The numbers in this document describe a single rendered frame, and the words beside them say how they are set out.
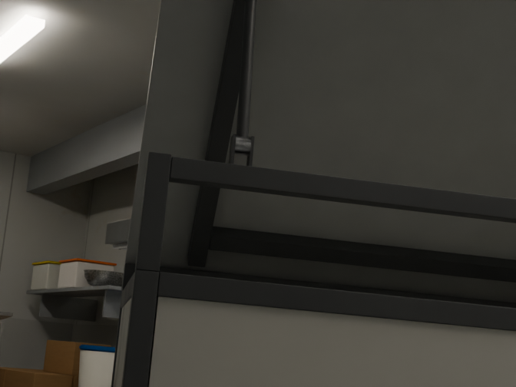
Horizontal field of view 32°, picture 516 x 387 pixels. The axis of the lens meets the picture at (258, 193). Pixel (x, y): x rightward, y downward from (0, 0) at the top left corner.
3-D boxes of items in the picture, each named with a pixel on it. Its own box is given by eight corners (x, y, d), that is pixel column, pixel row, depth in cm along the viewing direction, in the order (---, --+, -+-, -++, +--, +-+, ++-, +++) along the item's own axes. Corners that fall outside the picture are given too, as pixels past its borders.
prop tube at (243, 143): (232, 156, 156) (242, 5, 167) (247, 158, 157) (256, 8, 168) (235, 149, 153) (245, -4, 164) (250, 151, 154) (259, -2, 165)
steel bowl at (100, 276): (134, 291, 784) (136, 274, 787) (91, 286, 764) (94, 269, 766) (116, 292, 818) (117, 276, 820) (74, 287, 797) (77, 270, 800)
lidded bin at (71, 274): (113, 292, 822) (117, 263, 827) (73, 287, 802) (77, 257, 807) (94, 293, 862) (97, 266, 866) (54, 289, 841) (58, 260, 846)
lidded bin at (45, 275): (84, 293, 885) (87, 266, 890) (44, 289, 864) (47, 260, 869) (66, 294, 927) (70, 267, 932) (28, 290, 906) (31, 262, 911)
